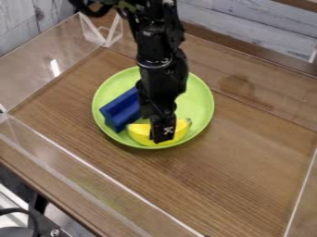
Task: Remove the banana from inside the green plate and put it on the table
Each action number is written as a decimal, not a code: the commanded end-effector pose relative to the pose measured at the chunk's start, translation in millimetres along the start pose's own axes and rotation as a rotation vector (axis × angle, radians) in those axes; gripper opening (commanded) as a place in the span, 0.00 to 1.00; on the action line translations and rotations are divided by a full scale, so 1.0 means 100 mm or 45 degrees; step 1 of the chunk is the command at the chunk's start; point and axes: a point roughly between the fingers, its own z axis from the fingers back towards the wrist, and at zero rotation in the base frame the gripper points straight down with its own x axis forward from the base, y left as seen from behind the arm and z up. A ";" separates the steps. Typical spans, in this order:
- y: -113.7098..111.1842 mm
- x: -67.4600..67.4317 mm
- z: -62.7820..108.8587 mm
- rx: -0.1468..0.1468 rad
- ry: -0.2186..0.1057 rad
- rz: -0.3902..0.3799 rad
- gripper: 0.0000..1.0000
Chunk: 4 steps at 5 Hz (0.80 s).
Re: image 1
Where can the clear acrylic corner bracket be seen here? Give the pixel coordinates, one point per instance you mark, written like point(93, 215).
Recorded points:
point(102, 35)

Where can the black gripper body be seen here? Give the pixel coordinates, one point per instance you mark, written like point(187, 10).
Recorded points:
point(163, 84)

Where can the blue plastic block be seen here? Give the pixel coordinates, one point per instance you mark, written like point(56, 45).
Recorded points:
point(122, 110)

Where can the green round plate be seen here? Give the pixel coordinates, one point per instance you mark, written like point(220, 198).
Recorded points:
point(195, 105)

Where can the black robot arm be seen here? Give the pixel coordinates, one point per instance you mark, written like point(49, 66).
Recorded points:
point(158, 34)

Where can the yellow toy banana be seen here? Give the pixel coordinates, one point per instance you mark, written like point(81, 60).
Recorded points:
point(138, 132)

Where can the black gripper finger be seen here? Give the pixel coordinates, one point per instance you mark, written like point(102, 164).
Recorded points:
point(163, 128)

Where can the black metal table bracket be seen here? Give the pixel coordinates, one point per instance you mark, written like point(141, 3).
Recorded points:
point(49, 228)

